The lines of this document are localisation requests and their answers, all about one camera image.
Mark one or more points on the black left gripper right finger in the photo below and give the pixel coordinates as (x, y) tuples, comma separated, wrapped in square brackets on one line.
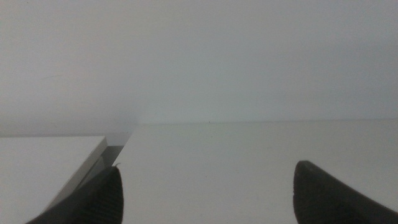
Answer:
[(329, 202)]

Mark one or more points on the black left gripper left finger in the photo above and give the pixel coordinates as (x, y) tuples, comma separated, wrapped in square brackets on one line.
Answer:
[(93, 202)]

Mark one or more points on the white side table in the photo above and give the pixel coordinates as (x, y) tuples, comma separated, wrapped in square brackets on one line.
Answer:
[(37, 168)]

